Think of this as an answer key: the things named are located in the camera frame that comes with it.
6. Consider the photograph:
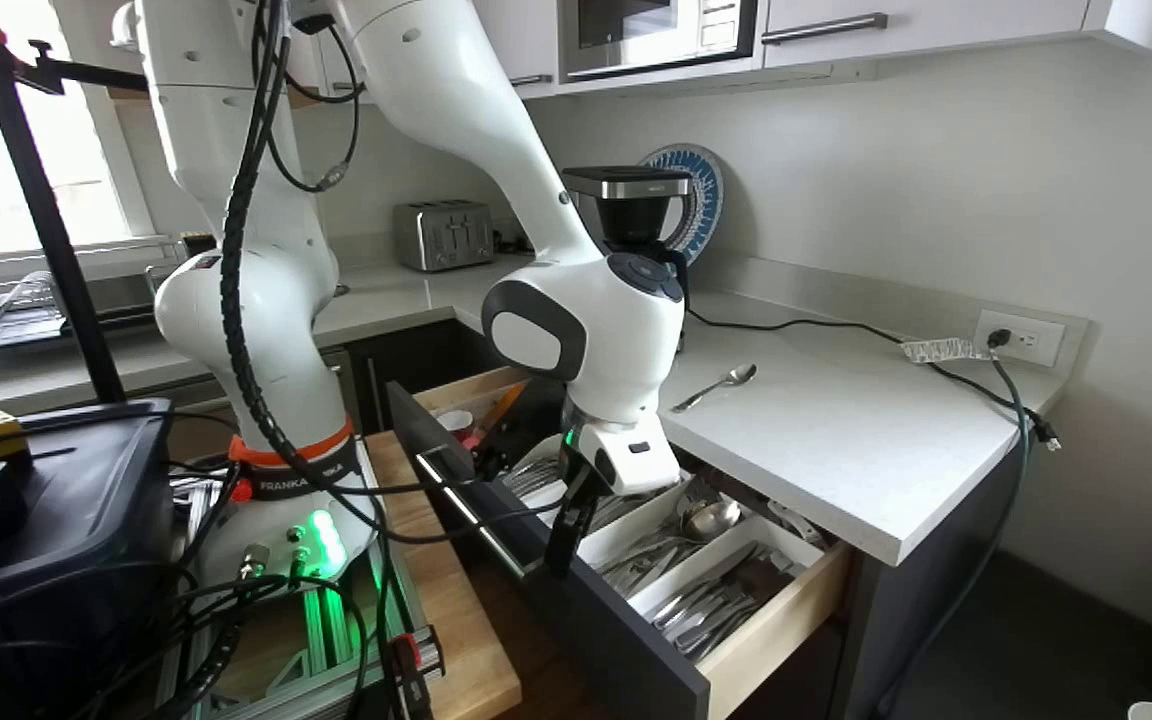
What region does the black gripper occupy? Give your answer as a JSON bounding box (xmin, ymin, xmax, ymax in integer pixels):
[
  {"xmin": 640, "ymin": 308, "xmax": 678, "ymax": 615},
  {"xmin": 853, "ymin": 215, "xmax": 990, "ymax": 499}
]
[{"xmin": 540, "ymin": 455, "xmax": 612, "ymax": 576}]

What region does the dark grey kitchen drawer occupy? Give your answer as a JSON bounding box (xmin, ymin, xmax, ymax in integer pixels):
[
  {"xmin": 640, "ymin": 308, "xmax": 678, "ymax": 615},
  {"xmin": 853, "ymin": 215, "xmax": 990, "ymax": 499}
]
[{"xmin": 382, "ymin": 356, "xmax": 862, "ymax": 720}]

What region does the steel teaspoon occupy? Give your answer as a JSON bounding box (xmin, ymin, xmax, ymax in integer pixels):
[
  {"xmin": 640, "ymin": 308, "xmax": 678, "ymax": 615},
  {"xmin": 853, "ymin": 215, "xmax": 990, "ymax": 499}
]
[{"xmin": 667, "ymin": 360, "xmax": 765, "ymax": 416}]

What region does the white plastic cutlery tray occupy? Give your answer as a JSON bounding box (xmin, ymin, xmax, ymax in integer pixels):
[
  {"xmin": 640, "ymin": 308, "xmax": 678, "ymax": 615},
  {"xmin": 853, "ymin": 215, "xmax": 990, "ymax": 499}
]
[{"xmin": 476, "ymin": 418, "xmax": 834, "ymax": 669}]

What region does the wooden robot cart top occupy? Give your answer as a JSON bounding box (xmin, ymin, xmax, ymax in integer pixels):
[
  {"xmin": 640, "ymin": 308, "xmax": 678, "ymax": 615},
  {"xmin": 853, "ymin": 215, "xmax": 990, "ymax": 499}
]
[{"xmin": 207, "ymin": 427, "xmax": 529, "ymax": 720}]

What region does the steel table knife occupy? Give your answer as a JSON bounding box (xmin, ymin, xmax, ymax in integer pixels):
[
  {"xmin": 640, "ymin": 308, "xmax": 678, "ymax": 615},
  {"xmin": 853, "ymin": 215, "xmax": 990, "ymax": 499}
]
[
  {"xmin": 650, "ymin": 554, "xmax": 774, "ymax": 653},
  {"xmin": 665, "ymin": 576, "xmax": 791, "ymax": 664}
]

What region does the orange hexagonal silicone mat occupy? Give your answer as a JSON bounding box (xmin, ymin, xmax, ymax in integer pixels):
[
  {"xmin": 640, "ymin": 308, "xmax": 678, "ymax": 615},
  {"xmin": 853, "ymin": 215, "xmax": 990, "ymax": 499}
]
[{"xmin": 466, "ymin": 376, "xmax": 537, "ymax": 452}]

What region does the large steel tablespoon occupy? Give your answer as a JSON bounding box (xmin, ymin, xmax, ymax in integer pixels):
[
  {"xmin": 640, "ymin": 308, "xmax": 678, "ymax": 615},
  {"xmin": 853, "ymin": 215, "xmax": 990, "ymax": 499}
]
[{"xmin": 606, "ymin": 493, "xmax": 752, "ymax": 580}]

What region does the red clamp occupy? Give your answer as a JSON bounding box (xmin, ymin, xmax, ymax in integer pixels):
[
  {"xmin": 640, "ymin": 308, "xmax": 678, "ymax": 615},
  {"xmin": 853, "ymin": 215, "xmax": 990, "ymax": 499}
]
[{"xmin": 387, "ymin": 624, "xmax": 447, "ymax": 688}]

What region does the steel toaster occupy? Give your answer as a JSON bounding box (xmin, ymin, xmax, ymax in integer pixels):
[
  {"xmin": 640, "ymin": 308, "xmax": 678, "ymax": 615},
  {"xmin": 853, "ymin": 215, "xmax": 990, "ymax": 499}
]
[{"xmin": 397, "ymin": 197, "xmax": 504, "ymax": 281}]

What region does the black and steel coffee maker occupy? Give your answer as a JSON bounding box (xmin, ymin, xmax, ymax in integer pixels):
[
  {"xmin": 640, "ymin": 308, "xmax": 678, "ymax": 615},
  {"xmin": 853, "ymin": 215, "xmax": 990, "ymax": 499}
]
[{"xmin": 555, "ymin": 158, "xmax": 704, "ymax": 293}]

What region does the dark kitchen base cabinet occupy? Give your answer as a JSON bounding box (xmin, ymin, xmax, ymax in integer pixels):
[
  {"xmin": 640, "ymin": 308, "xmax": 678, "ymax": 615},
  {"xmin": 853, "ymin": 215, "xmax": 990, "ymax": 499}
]
[{"xmin": 334, "ymin": 315, "xmax": 1027, "ymax": 720}]

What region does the black equipment case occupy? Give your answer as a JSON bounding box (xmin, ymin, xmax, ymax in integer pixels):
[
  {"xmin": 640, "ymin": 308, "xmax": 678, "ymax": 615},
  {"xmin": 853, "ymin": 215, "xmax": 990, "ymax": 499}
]
[{"xmin": 0, "ymin": 397, "xmax": 184, "ymax": 720}]

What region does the black clamp pole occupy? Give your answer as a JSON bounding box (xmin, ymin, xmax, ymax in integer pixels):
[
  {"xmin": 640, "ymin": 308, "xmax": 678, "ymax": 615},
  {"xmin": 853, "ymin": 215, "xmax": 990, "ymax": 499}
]
[{"xmin": 0, "ymin": 0, "xmax": 151, "ymax": 407}]

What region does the wide white cabinet door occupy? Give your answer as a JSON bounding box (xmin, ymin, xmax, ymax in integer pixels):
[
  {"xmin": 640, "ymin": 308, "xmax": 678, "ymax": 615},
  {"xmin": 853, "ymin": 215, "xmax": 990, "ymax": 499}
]
[{"xmin": 756, "ymin": 0, "xmax": 1095, "ymax": 70}]

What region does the steel drawer handle bar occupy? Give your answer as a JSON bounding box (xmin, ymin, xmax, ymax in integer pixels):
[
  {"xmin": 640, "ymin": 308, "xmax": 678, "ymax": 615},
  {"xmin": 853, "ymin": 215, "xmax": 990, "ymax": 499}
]
[{"xmin": 407, "ymin": 444, "xmax": 532, "ymax": 580}]

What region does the black coffee maker cord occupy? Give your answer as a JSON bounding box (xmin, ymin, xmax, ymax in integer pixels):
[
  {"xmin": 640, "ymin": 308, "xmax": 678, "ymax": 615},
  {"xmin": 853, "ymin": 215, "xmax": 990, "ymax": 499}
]
[{"xmin": 683, "ymin": 304, "xmax": 922, "ymax": 356}]

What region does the black cable tangle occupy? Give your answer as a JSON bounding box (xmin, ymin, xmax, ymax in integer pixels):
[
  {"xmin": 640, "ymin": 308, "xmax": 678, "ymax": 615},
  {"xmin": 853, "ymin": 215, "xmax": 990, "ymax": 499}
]
[{"xmin": 61, "ymin": 444, "xmax": 429, "ymax": 720}]

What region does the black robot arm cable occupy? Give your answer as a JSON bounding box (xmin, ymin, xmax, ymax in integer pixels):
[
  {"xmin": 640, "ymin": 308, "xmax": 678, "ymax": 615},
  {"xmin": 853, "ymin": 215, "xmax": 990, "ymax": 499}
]
[{"xmin": 217, "ymin": 0, "xmax": 472, "ymax": 553}]

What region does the black hanging power cable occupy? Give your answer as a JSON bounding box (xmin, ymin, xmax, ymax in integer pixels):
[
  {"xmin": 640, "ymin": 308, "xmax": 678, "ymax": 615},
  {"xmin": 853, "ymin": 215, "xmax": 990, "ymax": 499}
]
[{"xmin": 870, "ymin": 328, "xmax": 1068, "ymax": 720}]

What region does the white wall outlet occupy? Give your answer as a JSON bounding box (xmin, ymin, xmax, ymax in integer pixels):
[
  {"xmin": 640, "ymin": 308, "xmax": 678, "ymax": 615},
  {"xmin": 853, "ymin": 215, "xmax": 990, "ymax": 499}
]
[{"xmin": 974, "ymin": 308, "xmax": 1074, "ymax": 373}]

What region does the long steel cabinet handle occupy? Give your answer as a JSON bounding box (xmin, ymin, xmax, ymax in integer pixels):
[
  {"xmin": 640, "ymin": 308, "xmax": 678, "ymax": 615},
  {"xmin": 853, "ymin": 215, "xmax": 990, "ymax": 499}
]
[{"xmin": 762, "ymin": 7, "xmax": 898, "ymax": 46}]

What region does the wire dish rack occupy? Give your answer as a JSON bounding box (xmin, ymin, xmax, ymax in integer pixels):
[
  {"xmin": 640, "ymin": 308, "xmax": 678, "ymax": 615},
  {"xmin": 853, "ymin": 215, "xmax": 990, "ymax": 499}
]
[{"xmin": 0, "ymin": 234, "xmax": 201, "ymax": 360}]

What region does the white corner wall cabinet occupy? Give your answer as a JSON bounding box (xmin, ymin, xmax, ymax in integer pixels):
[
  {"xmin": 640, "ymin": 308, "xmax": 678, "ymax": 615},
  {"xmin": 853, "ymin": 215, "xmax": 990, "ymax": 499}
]
[{"xmin": 1084, "ymin": 0, "xmax": 1152, "ymax": 59}]

